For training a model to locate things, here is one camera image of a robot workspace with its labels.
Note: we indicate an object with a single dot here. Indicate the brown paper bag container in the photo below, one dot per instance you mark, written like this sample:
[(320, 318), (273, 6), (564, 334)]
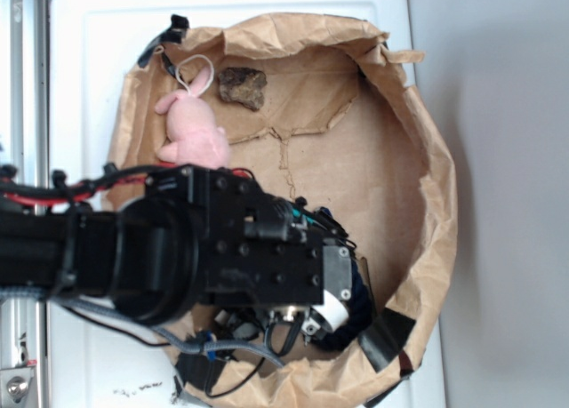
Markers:
[(341, 126)]

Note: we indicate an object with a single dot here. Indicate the brown rock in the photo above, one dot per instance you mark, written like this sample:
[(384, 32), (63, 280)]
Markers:
[(243, 85)]

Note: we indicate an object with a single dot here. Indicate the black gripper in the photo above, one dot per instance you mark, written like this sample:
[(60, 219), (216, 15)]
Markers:
[(263, 251)]

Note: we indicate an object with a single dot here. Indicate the aluminium frame rail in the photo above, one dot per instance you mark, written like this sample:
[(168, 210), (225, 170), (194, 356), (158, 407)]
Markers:
[(24, 144)]

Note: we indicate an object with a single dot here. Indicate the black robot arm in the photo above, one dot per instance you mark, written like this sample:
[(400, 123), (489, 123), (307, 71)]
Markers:
[(157, 240)]

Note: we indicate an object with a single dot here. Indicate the pink plush bunny toy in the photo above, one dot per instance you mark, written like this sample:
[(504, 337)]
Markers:
[(191, 129)]

